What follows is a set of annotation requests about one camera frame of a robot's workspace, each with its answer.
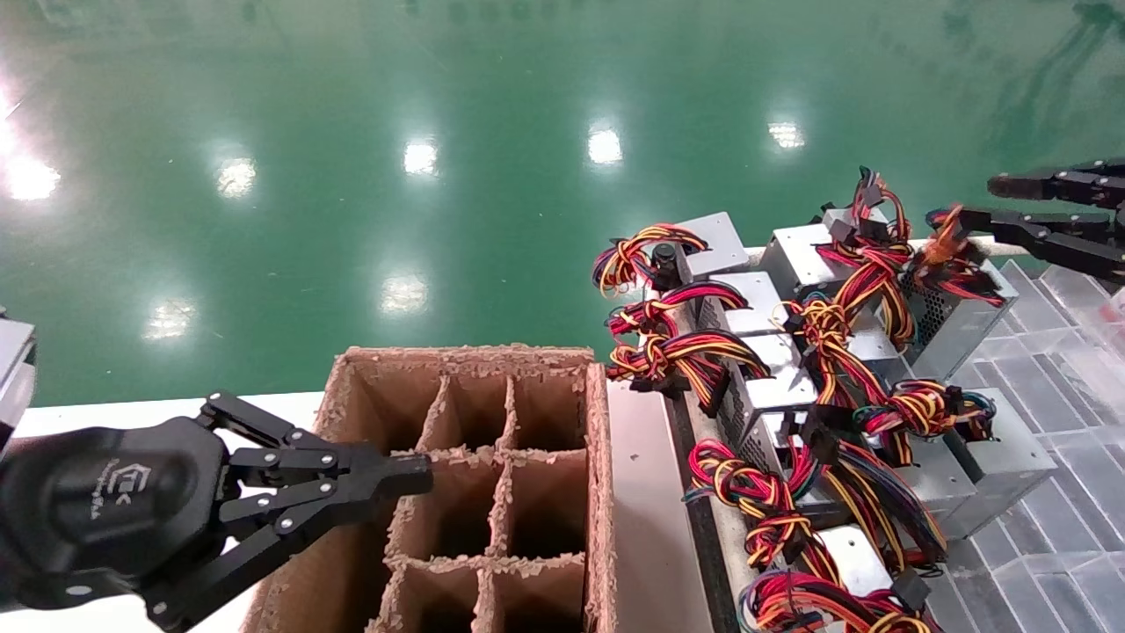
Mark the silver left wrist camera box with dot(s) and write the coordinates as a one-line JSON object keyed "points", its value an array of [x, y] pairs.
{"points": [[13, 360]]}

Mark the cardboard box with dividers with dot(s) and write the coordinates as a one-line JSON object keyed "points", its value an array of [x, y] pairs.
{"points": [[492, 462]]}

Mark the long white rod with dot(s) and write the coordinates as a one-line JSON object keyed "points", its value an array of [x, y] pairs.
{"points": [[756, 255]]}

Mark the clear plastic divided tray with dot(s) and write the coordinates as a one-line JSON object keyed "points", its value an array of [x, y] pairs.
{"points": [[1072, 492]]}

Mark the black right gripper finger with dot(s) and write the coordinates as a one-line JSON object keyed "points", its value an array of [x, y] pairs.
{"points": [[1055, 239], [1072, 185]]}

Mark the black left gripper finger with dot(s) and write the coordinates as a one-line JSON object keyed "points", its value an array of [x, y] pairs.
{"points": [[369, 466]]}

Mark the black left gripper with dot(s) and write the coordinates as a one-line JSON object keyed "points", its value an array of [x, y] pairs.
{"points": [[105, 501]]}

